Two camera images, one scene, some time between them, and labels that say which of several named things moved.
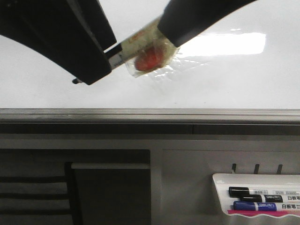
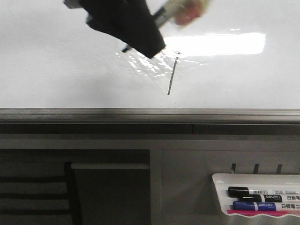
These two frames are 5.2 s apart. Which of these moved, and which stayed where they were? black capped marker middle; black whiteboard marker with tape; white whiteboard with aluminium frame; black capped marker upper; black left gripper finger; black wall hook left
Moved: black whiteboard marker with tape; black left gripper finger
Stayed: white whiteboard with aluminium frame; black wall hook left; black capped marker upper; black capped marker middle
